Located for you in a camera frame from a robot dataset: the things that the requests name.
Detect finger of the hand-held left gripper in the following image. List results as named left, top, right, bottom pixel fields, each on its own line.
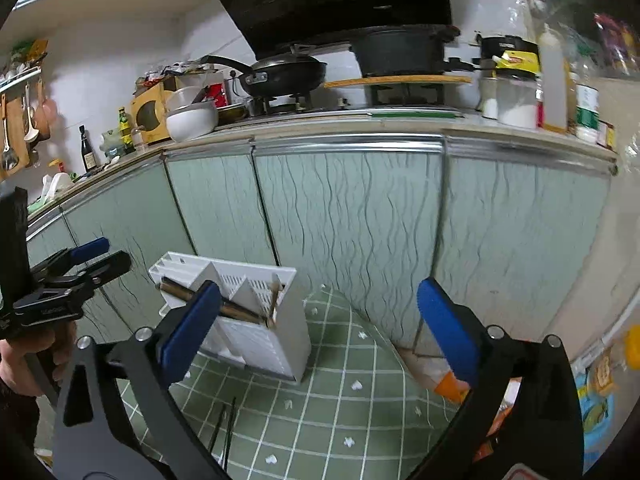
left=45, top=251, right=132, bottom=292
left=30, top=237, right=111, bottom=281

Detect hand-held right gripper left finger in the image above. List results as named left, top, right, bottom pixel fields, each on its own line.
left=52, top=282, right=236, bottom=480

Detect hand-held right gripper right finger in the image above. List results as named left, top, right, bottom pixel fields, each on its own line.
left=405, top=276, right=586, bottom=480

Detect wooden chopstick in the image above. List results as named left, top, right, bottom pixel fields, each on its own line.
left=269, top=281, right=282, bottom=331
left=159, top=281, right=273, bottom=325

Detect white utensil holder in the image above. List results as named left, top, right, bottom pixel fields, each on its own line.
left=148, top=251, right=313, bottom=385

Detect person's left hand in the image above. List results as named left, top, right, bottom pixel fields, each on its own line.
left=0, top=327, right=78, bottom=398

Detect orange white packet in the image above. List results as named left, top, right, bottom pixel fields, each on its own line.
left=425, top=367, right=471, bottom=405

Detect white plastic container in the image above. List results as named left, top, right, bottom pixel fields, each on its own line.
left=40, top=172, right=76, bottom=201

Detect dark sauce bottle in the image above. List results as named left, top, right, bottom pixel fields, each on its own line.
left=79, top=125, right=98, bottom=173

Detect black chopstick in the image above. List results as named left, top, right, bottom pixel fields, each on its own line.
left=207, top=404, right=227, bottom=456
left=220, top=396, right=237, bottom=468

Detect white ladle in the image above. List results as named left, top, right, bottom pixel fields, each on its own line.
left=22, top=85, right=41, bottom=143

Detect wooden cutting board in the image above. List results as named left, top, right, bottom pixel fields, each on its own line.
left=0, top=95, right=31, bottom=178

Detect green bottle yellow cap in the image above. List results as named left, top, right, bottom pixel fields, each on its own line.
left=118, top=106, right=136, bottom=153

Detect yellow wooden box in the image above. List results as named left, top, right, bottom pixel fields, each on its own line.
left=131, top=82, right=173, bottom=145

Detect green grid tablecloth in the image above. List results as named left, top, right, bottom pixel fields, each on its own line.
left=117, top=285, right=466, bottom=480

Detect green kitchen cabinet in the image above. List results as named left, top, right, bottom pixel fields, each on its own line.
left=25, top=130, right=618, bottom=361

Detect white bowl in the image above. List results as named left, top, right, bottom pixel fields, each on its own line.
left=165, top=102, right=220, bottom=143

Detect blue printed snack bag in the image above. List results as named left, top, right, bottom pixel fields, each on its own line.
left=575, top=375, right=618, bottom=461

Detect white pipe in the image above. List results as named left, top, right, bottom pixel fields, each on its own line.
left=572, top=305, right=640, bottom=363

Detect clear plastic container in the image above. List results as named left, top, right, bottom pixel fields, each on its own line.
left=165, top=86, right=206, bottom=111

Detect yellow lid plastic jar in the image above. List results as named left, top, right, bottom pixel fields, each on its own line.
left=592, top=324, right=640, bottom=396

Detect small glass jar white powder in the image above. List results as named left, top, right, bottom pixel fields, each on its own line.
left=479, top=67, right=501, bottom=120

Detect large glass jar white powder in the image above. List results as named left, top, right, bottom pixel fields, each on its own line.
left=495, top=70, right=543, bottom=128

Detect gas stove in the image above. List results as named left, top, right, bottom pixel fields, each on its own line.
left=250, top=85, right=466, bottom=116

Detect green label white jar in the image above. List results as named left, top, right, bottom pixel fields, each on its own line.
left=574, top=80, right=601, bottom=145

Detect black frying pan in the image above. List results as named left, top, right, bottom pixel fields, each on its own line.
left=200, top=52, right=328, bottom=98

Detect white squeeze bottle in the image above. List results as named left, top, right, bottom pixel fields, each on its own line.
left=537, top=25, right=571, bottom=133

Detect black cooking pot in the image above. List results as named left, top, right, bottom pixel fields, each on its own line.
left=350, top=25, right=476, bottom=78

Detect black yellow container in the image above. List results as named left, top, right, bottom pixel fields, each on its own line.
left=479, top=34, right=541, bottom=78

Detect wall utensil rack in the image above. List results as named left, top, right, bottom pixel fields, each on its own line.
left=0, top=65, right=43, bottom=93

